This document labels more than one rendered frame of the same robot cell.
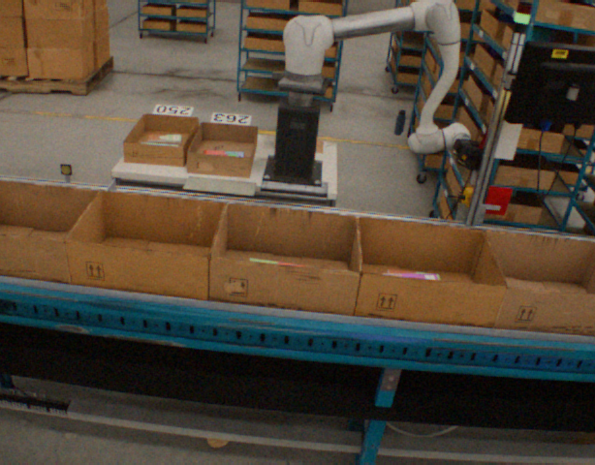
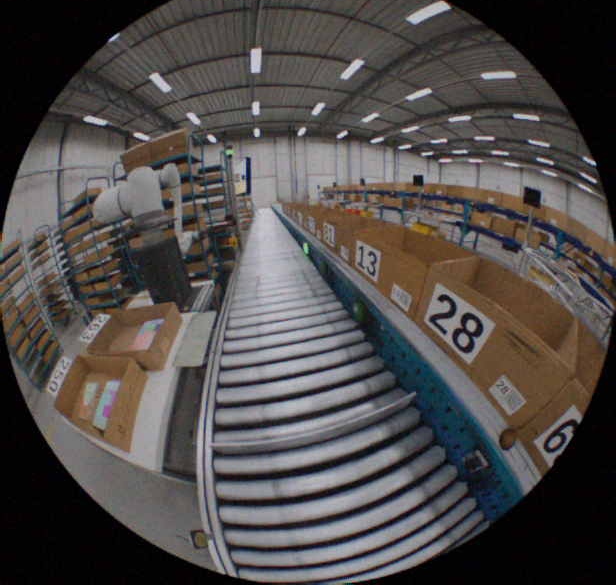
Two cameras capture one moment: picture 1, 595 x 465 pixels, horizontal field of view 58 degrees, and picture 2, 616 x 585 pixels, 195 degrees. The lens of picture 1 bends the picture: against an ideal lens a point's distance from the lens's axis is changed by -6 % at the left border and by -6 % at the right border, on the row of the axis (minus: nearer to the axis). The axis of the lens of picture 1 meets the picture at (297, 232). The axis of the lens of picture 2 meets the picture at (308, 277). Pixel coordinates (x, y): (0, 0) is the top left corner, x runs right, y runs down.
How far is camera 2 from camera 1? 2.14 m
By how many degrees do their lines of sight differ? 86
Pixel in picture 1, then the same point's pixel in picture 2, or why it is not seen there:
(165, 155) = (132, 387)
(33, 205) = (498, 356)
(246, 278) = not seen: hidden behind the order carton
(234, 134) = (109, 333)
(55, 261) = (482, 278)
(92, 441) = not seen: hidden behind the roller
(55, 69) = not seen: outside the picture
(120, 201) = (409, 267)
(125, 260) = (441, 249)
